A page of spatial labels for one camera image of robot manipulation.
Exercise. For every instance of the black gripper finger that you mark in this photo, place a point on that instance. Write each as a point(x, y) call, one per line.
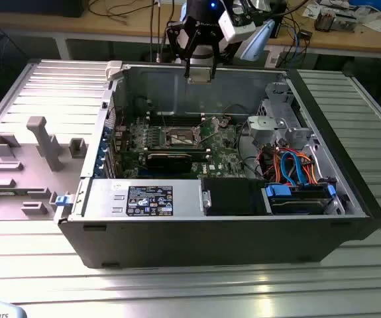
point(213, 71)
point(187, 69)

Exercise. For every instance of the silver CPU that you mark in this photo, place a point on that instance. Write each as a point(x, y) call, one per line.
point(200, 79)

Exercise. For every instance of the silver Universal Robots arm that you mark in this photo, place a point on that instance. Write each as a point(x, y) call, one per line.
point(259, 39)

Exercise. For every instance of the black RAM slot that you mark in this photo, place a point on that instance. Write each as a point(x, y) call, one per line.
point(158, 113)
point(200, 150)
point(158, 119)

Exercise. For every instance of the CPU socket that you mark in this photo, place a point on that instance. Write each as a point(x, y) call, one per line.
point(180, 137)

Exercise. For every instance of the grey metal drive cage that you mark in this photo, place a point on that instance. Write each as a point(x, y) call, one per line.
point(278, 99)

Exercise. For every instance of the white case latch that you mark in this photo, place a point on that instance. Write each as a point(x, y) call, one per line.
point(114, 70)

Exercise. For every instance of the black tower device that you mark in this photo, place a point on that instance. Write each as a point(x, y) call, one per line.
point(281, 26)

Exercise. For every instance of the green motherboard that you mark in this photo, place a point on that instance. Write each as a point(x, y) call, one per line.
point(223, 155)

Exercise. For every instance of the black graphics card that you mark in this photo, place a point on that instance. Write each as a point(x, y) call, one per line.
point(168, 164)

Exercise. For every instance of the wooden workbench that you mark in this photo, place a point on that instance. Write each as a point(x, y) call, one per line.
point(77, 23)

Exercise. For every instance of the copper finned heat sink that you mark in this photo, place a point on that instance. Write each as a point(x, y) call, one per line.
point(324, 21)

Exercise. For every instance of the black plastic shroud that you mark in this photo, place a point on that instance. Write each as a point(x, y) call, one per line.
point(230, 197)

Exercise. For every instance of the blue carrier in disk bay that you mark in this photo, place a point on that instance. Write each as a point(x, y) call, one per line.
point(278, 191)

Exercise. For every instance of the small metal box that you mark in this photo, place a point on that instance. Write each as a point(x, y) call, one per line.
point(346, 23)

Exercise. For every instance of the grey power supply unit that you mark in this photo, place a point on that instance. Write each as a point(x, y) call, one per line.
point(104, 198)

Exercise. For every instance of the black hard disk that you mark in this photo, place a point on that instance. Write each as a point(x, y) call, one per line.
point(296, 208)

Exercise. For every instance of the large black box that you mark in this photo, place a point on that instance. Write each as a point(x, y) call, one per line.
point(34, 8)

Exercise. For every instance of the black open PC case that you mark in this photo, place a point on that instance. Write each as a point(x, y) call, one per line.
point(193, 242)

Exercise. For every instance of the small blue disk carrier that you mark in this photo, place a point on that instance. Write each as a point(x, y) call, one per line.
point(62, 201)

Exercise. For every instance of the grey parts rack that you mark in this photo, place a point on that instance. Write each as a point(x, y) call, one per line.
point(28, 175)

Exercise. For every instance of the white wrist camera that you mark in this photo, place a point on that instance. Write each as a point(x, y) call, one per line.
point(235, 28)

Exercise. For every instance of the grey round-top metal bracket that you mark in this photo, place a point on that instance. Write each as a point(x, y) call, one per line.
point(263, 127)

